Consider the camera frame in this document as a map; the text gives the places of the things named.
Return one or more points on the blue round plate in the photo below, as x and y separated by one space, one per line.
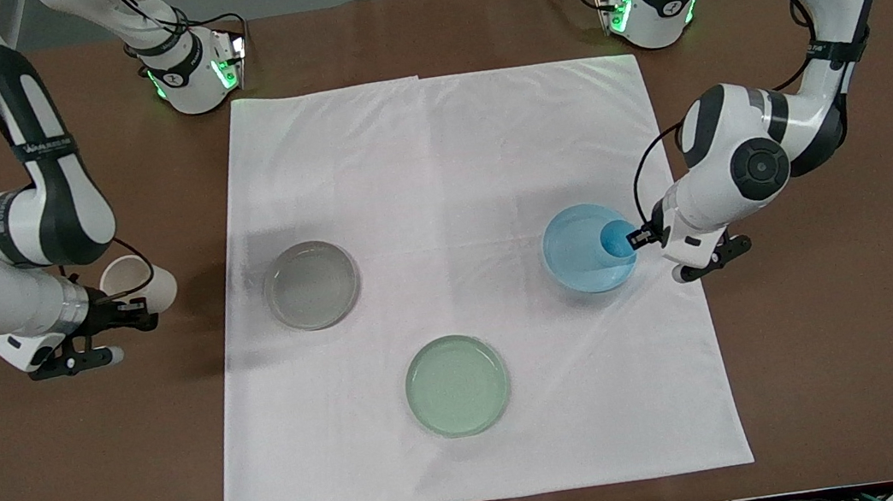
578 268

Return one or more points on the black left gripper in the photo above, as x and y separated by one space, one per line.
656 228

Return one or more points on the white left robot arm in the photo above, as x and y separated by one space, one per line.
716 198

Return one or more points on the white square cloth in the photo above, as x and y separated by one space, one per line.
448 198

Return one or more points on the gray round plate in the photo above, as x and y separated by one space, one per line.
311 285

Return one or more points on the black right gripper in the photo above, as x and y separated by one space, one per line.
107 317

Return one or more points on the blue cup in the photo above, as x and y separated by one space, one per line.
616 238

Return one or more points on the green round plate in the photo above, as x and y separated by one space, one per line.
457 385

